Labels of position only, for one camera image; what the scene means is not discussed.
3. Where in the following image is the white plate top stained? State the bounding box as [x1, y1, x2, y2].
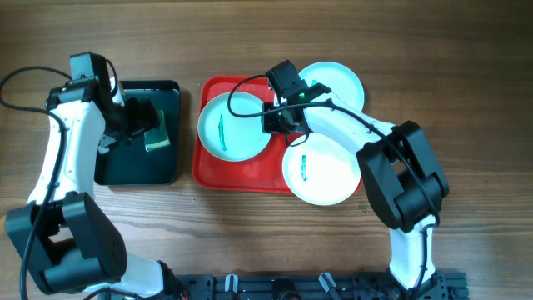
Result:
[299, 62, 365, 112]

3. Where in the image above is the white plate bottom stained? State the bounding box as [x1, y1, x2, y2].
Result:
[281, 133, 361, 206]

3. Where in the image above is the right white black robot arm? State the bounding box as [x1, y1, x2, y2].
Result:
[262, 93, 449, 294]

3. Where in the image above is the red plastic tray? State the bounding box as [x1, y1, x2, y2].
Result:
[192, 74, 363, 195]

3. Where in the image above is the right black cable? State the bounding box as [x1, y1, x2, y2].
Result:
[227, 74, 441, 290]

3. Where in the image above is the black cable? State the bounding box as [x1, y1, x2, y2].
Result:
[227, 74, 441, 290]
[0, 65, 72, 300]

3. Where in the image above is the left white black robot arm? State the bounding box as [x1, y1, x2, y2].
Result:
[6, 81, 187, 299]

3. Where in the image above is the white plate stained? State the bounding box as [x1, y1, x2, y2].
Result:
[281, 133, 361, 206]
[197, 92, 271, 163]
[299, 62, 365, 112]

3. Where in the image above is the left black cable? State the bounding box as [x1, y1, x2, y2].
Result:
[0, 65, 72, 300]

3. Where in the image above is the green yellow scrub sponge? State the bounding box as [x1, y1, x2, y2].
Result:
[144, 110, 170, 153]

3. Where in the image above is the black square tray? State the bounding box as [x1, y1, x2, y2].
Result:
[94, 80, 180, 186]

